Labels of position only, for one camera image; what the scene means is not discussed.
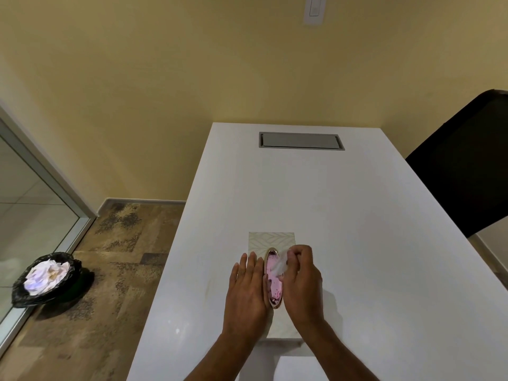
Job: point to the person's left hand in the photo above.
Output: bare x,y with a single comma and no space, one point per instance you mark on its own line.
246,297

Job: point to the person's right hand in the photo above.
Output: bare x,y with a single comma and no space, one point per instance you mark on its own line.
303,293

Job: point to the person's right fingers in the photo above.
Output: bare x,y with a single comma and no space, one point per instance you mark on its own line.
301,257

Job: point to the person's left thumb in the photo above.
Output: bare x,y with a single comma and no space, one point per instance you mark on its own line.
266,289

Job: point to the person's left little finger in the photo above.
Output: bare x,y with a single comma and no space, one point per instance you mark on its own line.
234,275

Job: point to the person's left middle finger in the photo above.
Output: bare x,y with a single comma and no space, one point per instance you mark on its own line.
253,269

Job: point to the white tissue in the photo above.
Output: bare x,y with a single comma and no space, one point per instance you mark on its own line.
281,263

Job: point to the cream patterned tissue box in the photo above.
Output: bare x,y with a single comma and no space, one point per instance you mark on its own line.
277,242

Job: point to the person's right forearm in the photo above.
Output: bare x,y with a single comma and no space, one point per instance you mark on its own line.
337,353

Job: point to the person's left forearm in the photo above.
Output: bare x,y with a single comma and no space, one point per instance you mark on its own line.
226,357

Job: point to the black chair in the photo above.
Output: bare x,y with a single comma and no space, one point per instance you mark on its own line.
464,166

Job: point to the crumpled white tissues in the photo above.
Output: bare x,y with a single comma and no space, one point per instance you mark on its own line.
45,275

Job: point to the black bagged trash bin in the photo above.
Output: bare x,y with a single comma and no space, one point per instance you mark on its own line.
23,299

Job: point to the glass door with metal frame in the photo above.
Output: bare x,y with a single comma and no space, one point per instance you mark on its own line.
35,202

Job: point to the white wall switch plate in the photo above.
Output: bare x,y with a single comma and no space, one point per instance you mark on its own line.
315,8

